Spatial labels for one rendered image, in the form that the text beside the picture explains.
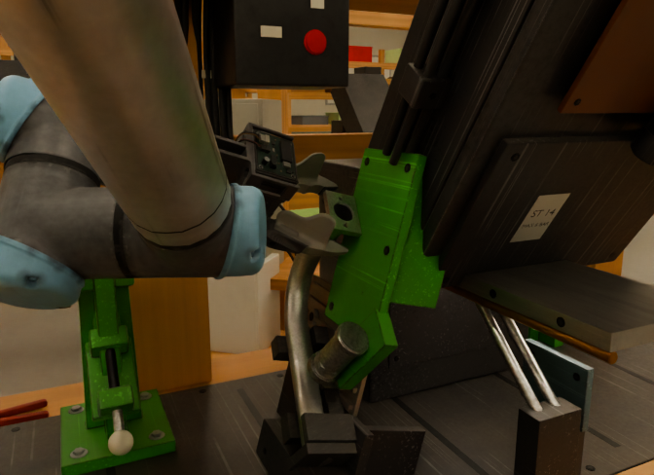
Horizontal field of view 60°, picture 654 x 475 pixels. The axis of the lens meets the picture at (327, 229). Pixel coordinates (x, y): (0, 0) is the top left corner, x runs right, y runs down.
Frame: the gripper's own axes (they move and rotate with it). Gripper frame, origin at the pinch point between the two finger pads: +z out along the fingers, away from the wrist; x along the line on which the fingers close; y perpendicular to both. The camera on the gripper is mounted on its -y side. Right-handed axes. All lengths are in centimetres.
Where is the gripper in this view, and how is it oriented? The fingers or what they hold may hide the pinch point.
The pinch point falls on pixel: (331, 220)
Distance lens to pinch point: 66.4
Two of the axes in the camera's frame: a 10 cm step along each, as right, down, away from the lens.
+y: 5.2, -5.4, -6.6
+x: -1.2, -8.1, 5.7
